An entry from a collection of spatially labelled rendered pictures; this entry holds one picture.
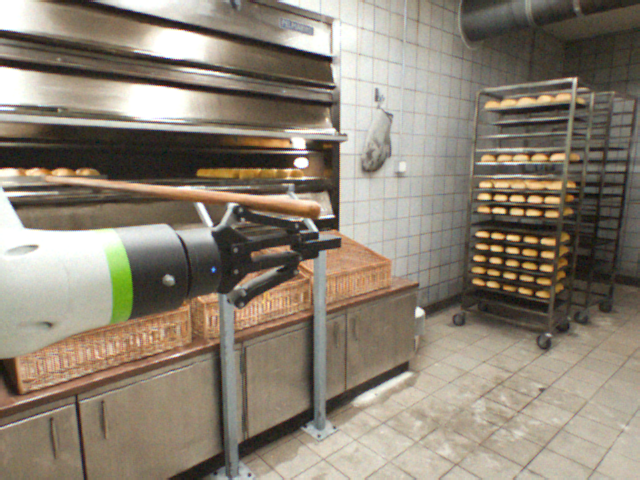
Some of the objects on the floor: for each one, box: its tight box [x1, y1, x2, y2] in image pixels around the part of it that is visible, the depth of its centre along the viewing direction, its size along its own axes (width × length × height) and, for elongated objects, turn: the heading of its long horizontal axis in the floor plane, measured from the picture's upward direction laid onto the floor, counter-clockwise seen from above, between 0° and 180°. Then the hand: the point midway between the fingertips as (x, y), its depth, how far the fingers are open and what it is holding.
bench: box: [0, 267, 419, 480], centre depth 199 cm, size 56×242×58 cm, turn 132°
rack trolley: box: [517, 91, 640, 323], centre depth 368 cm, size 52×72×178 cm
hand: (316, 243), depth 59 cm, fingers closed
